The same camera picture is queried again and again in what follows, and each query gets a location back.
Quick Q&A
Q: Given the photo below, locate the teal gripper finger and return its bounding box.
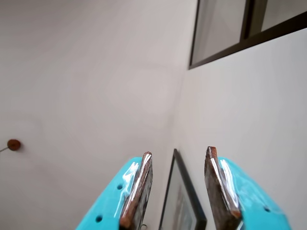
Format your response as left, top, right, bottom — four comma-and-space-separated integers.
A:
75, 151, 154, 230
204, 146, 292, 230

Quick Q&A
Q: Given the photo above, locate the black framed picture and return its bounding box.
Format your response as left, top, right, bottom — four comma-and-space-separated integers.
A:
158, 148, 208, 230

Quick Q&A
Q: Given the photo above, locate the brown round wall knob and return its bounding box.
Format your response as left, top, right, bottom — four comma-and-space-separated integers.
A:
6, 138, 22, 151

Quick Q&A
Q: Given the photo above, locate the dark window frame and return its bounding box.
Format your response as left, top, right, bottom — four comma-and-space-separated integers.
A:
188, 0, 307, 70

